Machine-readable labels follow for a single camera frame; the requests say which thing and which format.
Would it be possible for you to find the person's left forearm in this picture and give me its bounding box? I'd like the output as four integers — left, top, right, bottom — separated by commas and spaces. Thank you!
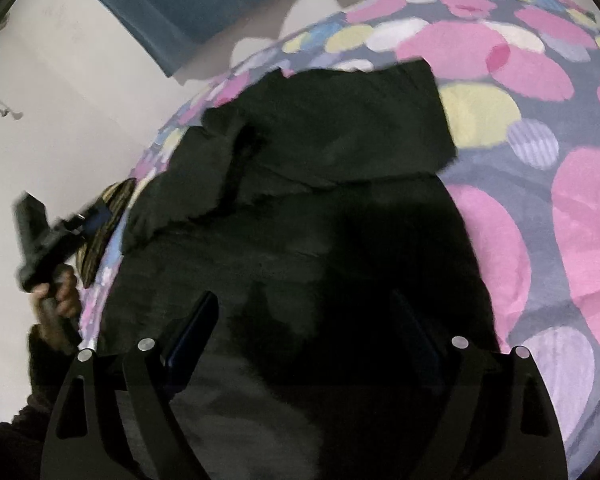
0, 324, 93, 480

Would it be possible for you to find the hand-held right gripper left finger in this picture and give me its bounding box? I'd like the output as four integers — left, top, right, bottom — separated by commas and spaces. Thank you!
40, 290, 220, 480

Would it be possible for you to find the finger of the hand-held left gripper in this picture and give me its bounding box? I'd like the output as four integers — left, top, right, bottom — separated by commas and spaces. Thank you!
55, 209, 117, 242

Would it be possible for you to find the grey blanket with coloured dots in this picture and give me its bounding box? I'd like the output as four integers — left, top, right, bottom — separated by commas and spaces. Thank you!
77, 0, 600, 471

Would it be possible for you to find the person's left hand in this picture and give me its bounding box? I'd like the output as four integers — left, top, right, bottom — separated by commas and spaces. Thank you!
32, 265, 83, 322

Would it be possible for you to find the brown striped cloth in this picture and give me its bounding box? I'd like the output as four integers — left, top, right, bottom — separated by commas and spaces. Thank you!
77, 177, 138, 289

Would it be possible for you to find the blue fabric panel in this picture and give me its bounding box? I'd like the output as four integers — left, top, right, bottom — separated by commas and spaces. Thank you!
55, 0, 398, 79

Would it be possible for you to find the black puffer jacket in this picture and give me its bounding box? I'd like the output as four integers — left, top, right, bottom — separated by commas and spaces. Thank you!
97, 57, 501, 480

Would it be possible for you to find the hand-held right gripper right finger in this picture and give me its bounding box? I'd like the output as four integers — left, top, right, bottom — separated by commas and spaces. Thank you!
389, 290, 569, 480

